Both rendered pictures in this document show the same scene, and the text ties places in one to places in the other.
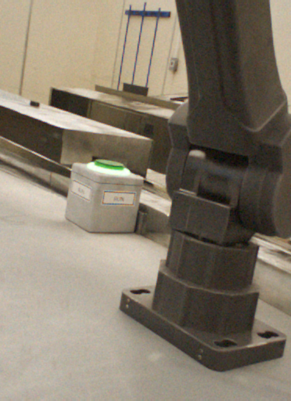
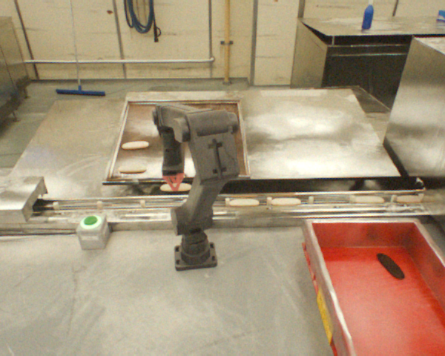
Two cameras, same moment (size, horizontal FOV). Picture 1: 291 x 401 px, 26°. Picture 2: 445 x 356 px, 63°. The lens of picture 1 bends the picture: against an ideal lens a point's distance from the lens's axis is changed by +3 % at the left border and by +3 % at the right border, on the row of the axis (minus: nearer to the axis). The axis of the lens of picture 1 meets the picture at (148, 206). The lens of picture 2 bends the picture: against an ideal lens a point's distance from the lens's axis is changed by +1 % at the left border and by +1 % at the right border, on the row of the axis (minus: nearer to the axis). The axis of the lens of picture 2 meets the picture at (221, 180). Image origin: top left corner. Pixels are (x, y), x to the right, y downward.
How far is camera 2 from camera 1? 0.77 m
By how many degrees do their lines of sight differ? 55
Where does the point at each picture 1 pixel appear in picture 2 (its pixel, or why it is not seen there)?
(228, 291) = (207, 248)
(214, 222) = (200, 237)
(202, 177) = (190, 228)
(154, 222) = (119, 225)
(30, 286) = (151, 287)
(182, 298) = (201, 258)
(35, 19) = not seen: outside the picture
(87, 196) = (96, 239)
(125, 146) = (37, 190)
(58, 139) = (17, 214)
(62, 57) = not seen: outside the picture
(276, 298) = not seen: hidden behind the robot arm
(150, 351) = (203, 275)
